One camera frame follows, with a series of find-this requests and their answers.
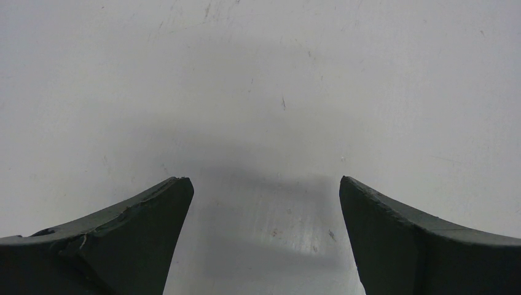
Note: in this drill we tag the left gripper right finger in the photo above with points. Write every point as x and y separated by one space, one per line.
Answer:
399 249

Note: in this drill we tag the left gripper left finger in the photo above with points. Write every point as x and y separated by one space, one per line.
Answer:
126 248

